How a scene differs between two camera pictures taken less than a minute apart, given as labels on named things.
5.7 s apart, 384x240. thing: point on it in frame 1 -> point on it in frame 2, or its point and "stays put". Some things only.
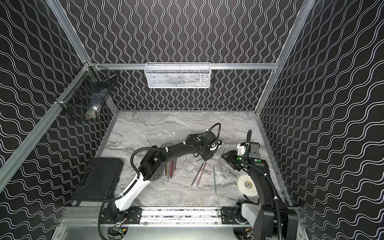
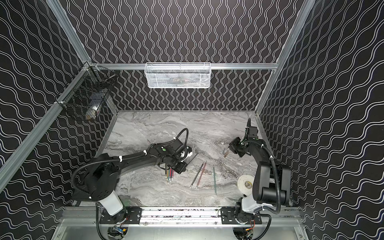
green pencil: (214, 181) stays put
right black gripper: (232, 154) -> (232, 146)
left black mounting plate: (113, 215) stays put
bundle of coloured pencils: (170, 170) stays put
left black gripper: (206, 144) -> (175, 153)
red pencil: (201, 174) stays put
